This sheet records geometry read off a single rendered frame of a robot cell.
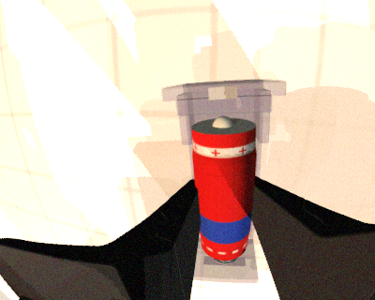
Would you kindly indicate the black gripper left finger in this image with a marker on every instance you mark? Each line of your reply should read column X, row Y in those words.
column 155, row 260

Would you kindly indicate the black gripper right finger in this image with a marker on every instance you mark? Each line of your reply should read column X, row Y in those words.
column 313, row 253

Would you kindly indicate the red cylindrical battery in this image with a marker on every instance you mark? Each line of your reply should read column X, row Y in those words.
column 225, row 168

